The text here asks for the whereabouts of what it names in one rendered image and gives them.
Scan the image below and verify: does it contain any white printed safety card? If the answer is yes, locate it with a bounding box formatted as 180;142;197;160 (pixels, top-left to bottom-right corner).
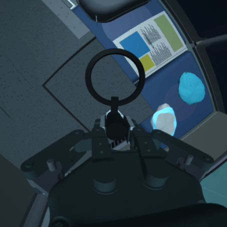
112;10;188;79

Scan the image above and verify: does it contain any cyan crumpled wad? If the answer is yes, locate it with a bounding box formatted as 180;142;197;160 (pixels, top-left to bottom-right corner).
177;71;206;105

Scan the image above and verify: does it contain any black rounded cushion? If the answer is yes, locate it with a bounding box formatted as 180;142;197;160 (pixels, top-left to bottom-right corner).
77;0;155;24

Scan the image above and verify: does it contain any black cup ring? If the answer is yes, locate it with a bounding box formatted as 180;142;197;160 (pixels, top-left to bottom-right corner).
84;48;147;141

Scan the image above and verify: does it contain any white ribbed ring bracket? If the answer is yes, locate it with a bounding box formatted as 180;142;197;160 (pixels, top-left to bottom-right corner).
100;109;138;150

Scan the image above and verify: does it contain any blue passenger seat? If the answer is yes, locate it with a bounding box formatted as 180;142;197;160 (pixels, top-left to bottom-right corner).
72;0;227;183

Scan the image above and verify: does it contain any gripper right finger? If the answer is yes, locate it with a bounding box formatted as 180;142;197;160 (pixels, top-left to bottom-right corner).
130;121;215;180

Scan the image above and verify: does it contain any grey seatback tray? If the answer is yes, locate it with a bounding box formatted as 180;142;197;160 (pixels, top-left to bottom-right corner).
0;0;155;171

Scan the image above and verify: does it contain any white and cyan crumpled wrapper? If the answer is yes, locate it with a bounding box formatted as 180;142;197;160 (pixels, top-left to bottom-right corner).
150;103;178;137

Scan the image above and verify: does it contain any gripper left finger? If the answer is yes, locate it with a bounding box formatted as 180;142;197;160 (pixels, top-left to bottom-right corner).
20;118;115;180

